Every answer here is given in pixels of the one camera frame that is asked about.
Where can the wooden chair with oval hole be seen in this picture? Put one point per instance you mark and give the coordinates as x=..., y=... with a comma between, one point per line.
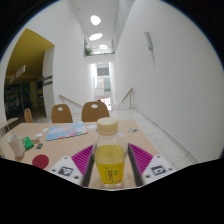
x=95, y=113
x=28, y=116
x=61, y=115

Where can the round ceiling lights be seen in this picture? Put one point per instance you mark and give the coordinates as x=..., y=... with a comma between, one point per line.
x=95, y=36

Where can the pastel colourful printed mat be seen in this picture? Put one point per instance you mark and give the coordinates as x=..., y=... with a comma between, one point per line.
x=66, y=130

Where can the green potted plant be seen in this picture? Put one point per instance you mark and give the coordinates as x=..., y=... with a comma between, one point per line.
x=87, y=51

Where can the flat round red coaster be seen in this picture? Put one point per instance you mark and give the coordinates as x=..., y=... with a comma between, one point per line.
x=40, y=161

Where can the small beige side table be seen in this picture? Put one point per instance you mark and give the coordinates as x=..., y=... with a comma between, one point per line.
x=8, y=122

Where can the small white paper card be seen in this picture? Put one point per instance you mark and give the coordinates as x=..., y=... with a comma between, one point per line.
x=45, y=129
x=92, y=126
x=39, y=135

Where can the small striped colourful card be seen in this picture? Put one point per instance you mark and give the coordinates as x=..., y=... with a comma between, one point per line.
x=39, y=146

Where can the white hanging sign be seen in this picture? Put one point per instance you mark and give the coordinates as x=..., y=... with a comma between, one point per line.
x=18, y=73

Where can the grey wall lamp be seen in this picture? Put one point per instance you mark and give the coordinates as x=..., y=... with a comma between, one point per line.
x=148, y=40

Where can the small green box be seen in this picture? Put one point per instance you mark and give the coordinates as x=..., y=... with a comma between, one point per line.
x=28, y=143

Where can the wooden stair handrail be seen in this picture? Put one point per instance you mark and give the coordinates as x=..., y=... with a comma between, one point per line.
x=70, y=101
x=126, y=95

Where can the black wall sign strips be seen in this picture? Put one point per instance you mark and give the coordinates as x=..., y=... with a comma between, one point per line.
x=47, y=80

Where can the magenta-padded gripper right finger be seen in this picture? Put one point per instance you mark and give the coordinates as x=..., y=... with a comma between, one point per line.
x=143, y=159

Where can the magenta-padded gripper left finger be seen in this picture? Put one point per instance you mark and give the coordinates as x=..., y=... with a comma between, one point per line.
x=78, y=160

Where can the yellow drink bottle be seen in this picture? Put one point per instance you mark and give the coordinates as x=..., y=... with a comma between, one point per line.
x=109, y=163

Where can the white ceramic mug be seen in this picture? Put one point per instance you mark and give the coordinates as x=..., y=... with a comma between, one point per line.
x=15, y=145

